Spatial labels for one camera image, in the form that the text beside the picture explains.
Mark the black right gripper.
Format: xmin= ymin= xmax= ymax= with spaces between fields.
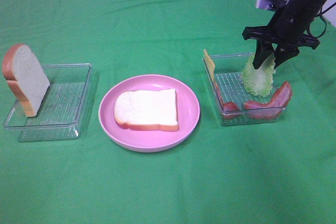
xmin=243 ymin=7 xmax=320 ymax=69

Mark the green toy lettuce leaf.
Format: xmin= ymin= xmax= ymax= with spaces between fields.
xmin=240 ymin=54 xmax=276 ymax=97

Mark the long toy bacon strip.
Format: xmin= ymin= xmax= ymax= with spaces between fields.
xmin=244 ymin=81 xmax=292 ymax=120

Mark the short toy bacon strip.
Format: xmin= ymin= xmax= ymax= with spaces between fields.
xmin=215 ymin=84 xmax=240 ymax=120

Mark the toy bread slice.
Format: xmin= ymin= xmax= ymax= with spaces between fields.
xmin=2 ymin=44 xmax=50 ymax=117
xmin=113 ymin=89 xmax=179 ymax=131

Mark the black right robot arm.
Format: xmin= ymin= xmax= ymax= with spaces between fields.
xmin=243 ymin=0 xmax=327 ymax=69

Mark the yellow toy cheese slice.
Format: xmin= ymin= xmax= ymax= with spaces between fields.
xmin=203 ymin=49 xmax=218 ymax=91

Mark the clear right plastic tray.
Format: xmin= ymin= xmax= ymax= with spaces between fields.
xmin=203 ymin=52 xmax=281 ymax=126

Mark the clear plastic tray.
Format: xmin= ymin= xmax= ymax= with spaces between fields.
xmin=3 ymin=63 xmax=92 ymax=142
xmin=203 ymin=52 xmax=281 ymax=126

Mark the pink round plate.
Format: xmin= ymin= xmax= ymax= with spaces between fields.
xmin=98 ymin=74 xmax=201 ymax=153

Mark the green tablecloth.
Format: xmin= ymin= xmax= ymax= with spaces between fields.
xmin=1 ymin=0 xmax=335 ymax=223

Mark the clear left plastic tray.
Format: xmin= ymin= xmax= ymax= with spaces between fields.
xmin=3 ymin=63 xmax=92 ymax=142

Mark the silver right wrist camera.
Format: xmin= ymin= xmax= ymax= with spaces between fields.
xmin=256 ymin=0 xmax=288 ymax=12

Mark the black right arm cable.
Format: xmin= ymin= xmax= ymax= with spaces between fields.
xmin=306 ymin=0 xmax=336 ymax=39

